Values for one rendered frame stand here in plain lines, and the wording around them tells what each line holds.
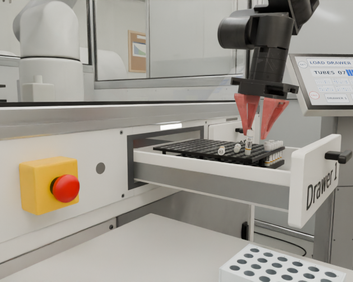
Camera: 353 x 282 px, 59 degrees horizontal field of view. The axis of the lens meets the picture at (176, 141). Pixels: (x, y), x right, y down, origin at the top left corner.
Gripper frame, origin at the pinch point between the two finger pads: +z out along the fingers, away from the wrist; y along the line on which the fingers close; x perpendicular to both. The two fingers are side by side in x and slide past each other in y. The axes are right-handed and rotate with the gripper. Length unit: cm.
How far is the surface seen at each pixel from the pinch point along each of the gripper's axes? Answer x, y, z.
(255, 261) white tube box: 16.5, -10.4, 13.7
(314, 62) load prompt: -92, 19, -22
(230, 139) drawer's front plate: -32.0, 21.3, 8.0
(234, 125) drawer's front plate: -34.3, 22.0, 4.1
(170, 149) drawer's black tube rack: 4.0, 15.5, 6.6
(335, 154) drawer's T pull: -4.5, -12.8, 1.1
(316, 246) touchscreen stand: -102, 3, 61
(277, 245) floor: -153, 36, 94
